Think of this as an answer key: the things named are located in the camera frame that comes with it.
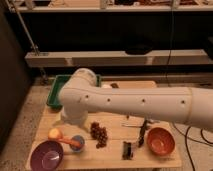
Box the purple bowl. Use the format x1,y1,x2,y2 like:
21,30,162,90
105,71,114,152
30,140,63,171

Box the red bowl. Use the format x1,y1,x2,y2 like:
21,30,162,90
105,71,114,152
147,127,175,156

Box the orange carrot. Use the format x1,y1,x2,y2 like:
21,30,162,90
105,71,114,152
59,138,81,147

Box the bunch of dark grapes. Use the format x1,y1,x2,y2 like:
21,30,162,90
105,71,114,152
90,122,108,148

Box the black handled knife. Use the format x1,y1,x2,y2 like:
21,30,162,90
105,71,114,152
121,119,150,148

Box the metal diagonal pole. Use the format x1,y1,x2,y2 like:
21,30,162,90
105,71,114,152
4,0,49,81

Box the yellow red apple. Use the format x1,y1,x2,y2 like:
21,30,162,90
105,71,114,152
48,128,63,140

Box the black handled brush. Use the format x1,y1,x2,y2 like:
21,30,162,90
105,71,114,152
111,83,119,88

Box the black floor cables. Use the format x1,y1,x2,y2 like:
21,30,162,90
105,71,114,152
171,122,213,171

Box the white lower shelf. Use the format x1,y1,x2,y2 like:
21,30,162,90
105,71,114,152
25,50,213,68

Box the green plastic tray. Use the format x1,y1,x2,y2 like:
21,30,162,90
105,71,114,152
46,75,101,110

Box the black hanging cable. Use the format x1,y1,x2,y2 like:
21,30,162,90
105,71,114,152
167,0,176,76

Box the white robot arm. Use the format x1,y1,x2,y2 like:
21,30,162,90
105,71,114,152
59,68,213,132

